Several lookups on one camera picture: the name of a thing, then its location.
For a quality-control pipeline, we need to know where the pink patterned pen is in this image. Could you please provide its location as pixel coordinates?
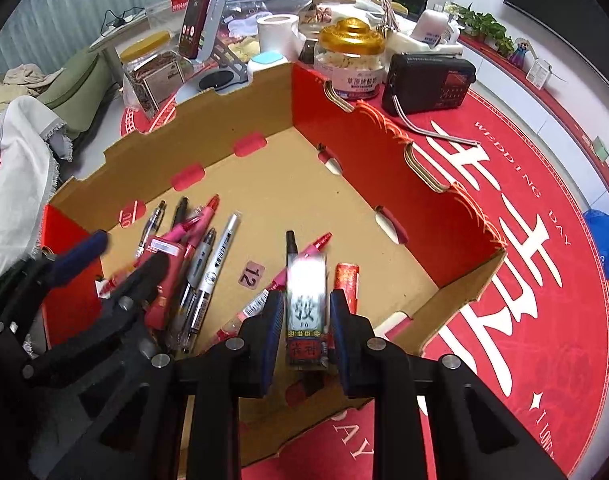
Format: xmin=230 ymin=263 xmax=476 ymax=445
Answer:
xmin=206 ymin=232 xmax=333 ymax=349

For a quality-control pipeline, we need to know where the mahjong print lighter box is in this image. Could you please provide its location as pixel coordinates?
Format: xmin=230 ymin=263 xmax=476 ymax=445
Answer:
xmin=285 ymin=254 xmax=329 ymax=370

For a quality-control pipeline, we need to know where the black marker pen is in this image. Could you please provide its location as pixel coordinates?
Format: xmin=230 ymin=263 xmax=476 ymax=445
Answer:
xmin=286 ymin=230 xmax=298 ymax=257

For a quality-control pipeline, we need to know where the red gold slim box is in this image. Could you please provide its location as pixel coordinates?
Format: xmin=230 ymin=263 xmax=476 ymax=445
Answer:
xmin=334 ymin=262 xmax=360 ymax=314

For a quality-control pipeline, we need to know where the red cigarette pack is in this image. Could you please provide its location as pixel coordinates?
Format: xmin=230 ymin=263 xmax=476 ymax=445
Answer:
xmin=141 ymin=214 xmax=202 ymax=330

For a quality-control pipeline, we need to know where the red white gel pen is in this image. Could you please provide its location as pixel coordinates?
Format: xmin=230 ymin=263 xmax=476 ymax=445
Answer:
xmin=96 ymin=206 xmax=202 ymax=299

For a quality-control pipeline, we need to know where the black clear gel pen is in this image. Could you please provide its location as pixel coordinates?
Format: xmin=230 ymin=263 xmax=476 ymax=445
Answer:
xmin=134 ymin=200 xmax=167 ymax=259

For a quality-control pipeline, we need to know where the red pink gel pen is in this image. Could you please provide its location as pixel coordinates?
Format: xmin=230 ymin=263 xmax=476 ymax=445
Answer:
xmin=182 ymin=194 xmax=220 ymax=262

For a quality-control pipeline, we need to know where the silver grey marker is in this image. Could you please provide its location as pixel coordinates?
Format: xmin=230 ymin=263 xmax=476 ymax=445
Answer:
xmin=178 ymin=211 xmax=242 ymax=354

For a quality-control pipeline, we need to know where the round red wedding mat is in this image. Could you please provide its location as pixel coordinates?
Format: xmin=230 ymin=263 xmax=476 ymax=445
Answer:
xmin=119 ymin=86 xmax=609 ymax=480

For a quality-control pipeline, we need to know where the white blanket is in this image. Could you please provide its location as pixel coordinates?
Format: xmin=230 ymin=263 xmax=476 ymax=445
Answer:
xmin=0 ymin=96 xmax=73 ymax=276

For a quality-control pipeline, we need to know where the red cardboard tray box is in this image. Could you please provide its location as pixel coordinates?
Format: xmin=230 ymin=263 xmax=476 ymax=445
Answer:
xmin=40 ymin=62 xmax=508 ymax=468

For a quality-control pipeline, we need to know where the green sofa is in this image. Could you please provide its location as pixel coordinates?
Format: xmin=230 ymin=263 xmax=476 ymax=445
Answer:
xmin=38 ymin=49 xmax=114 ymax=140

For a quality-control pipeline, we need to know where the yellow lid plastic jar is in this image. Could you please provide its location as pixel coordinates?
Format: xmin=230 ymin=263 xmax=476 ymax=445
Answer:
xmin=119 ymin=29 xmax=185 ymax=118

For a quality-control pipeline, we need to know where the blue plastic bag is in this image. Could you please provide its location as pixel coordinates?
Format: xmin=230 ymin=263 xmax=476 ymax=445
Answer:
xmin=583 ymin=209 xmax=609 ymax=281

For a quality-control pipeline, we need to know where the grey phone stand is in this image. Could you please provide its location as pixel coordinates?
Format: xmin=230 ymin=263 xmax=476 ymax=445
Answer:
xmin=174 ymin=0 xmax=248 ymax=105

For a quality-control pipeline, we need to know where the small teal white speaker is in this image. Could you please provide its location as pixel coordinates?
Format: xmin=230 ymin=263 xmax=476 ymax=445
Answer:
xmin=247 ymin=52 xmax=288 ymax=74

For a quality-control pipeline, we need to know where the white desk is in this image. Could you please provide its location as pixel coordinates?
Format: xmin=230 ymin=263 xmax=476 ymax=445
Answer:
xmin=88 ymin=6 xmax=184 ymax=84

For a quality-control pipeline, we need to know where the white paper roll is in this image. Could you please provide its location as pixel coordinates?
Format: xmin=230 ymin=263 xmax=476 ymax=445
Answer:
xmin=257 ymin=14 xmax=303 ymax=61

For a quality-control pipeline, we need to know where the smartphone on stand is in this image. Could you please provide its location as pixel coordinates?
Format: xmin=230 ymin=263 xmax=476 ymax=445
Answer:
xmin=178 ymin=0 xmax=210 ymax=60

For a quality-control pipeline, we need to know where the gold lid glass jar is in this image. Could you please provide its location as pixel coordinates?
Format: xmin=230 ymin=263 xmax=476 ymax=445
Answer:
xmin=313 ymin=18 xmax=386 ymax=101

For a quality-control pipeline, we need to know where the black portable radio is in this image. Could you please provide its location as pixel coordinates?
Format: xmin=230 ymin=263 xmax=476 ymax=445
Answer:
xmin=382 ymin=53 xmax=476 ymax=115

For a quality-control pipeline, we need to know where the potted green plant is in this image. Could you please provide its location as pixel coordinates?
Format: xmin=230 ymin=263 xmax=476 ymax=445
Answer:
xmin=449 ymin=3 xmax=515 ymax=58

